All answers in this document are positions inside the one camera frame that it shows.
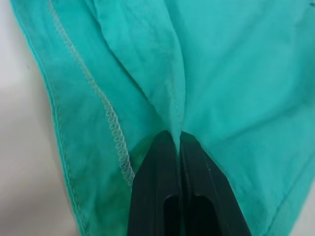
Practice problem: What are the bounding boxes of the green shorts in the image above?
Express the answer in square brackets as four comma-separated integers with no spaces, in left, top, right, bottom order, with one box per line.
[9,0,315,236]

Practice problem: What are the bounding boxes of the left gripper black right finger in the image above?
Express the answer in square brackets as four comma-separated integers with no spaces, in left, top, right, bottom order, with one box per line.
[180,131,253,236]

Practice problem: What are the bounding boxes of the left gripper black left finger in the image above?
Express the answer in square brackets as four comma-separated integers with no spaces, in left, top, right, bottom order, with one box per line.
[127,130,180,236]

